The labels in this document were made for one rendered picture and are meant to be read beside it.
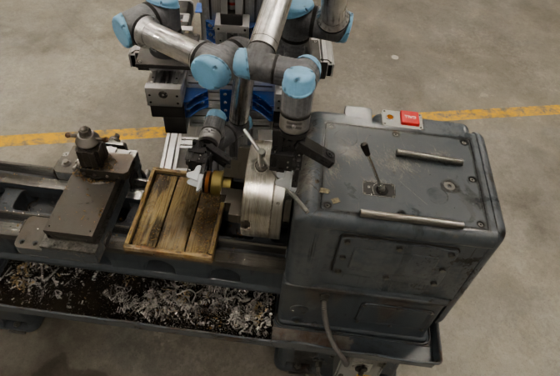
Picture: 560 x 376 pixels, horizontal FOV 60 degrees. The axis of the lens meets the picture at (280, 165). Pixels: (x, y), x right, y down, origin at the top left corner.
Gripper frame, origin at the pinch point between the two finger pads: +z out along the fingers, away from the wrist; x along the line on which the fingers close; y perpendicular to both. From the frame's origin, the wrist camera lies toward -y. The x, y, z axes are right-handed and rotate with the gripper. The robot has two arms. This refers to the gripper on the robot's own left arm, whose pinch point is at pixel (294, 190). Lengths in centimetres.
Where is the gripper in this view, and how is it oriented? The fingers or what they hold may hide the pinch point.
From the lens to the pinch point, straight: 132.8
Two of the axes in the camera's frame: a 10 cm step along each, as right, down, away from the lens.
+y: -9.9, -1.2, 0.2
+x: -0.9, 6.0, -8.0
